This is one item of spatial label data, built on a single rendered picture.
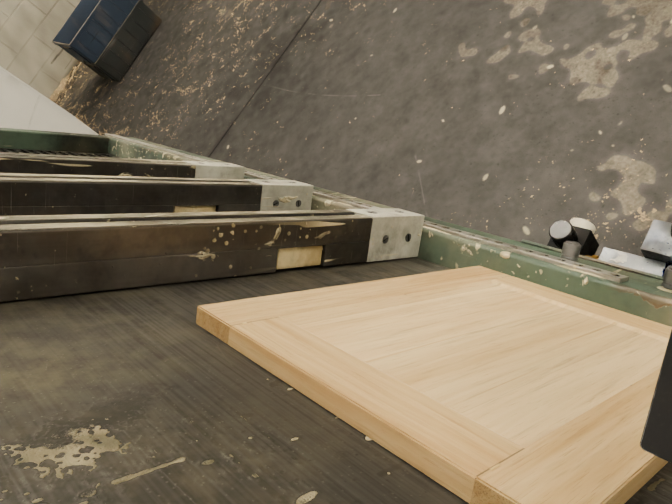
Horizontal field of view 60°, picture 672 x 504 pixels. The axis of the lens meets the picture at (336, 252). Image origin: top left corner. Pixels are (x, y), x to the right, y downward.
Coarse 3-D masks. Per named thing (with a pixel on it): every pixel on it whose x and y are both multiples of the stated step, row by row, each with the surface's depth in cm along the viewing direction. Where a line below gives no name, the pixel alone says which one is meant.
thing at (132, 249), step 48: (0, 240) 53; (48, 240) 56; (96, 240) 59; (144, 240) 63; (192, 240) 67; (240, 240) 72; (288, 240) 77; (336, 240) 83; (384, 240) 90; (0, 288) 54; (48, 288) 57; (96, 288) 60
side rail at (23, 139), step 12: (0, 132) 162; (12, 132) 164; (24, 132) 166; (36, 132) 169; (48, 132) 173; (60, 132) 178; (0, 144) 163; (12, 144) 165; (24, 144) 167; (36, 144) 169; (48, 144) 171; (60, 144) 174; (72, 144) 176; (84, 144) 178; (96, 144) 181; (108, 144) 183
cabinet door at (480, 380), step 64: (256, 320) 54; (320, 320) 57; (384, 320) 60; (448, 320) 62; (512, 320) 65; (576, 320) 69; (640, 320) 71; (320, 384) 44; (384, 384) 44; (448, 384) 47; (512, 384) 48; (576, 384) 50; (640, 384) 51; (448, 448) 37; (512, 448) 38; (576, 448) 39; (640, 448) 40
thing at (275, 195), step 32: (0, 192) 77; (32, 192) 80; (64, 192) 83; (96, 192) 86; (128, 192) 89; (160, 192) 93; (192, 192) 97; (224, 192) 101; (256, 192) 106; (288, 192) 111
